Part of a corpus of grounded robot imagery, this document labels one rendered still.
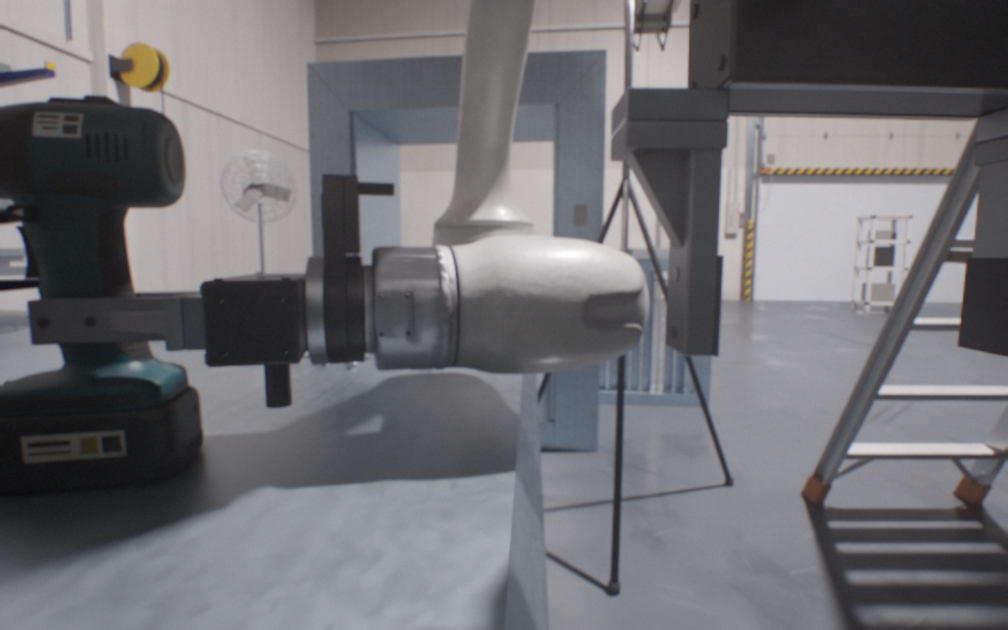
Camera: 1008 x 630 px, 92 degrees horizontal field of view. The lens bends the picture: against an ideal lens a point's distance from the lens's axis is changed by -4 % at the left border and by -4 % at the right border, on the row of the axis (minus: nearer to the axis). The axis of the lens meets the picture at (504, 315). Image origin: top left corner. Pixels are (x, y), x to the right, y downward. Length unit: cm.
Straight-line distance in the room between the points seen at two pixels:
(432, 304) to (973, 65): 28
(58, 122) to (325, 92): 197
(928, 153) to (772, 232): 293
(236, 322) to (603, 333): 23
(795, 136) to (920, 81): 1058
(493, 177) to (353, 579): 37
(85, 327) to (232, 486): 13
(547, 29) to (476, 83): 1012
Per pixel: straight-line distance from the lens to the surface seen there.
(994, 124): 30
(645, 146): 21
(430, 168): 1028
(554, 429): 213
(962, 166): 157
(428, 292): 33
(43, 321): 38
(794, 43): 22
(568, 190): 203
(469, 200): 50
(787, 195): 1085
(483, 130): 50
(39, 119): 39
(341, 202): 34
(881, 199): 1160
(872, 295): 933
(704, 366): 286
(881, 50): 24
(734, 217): 1019
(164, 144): 38
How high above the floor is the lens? 79
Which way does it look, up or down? 7 degrees down
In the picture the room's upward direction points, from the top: straight up
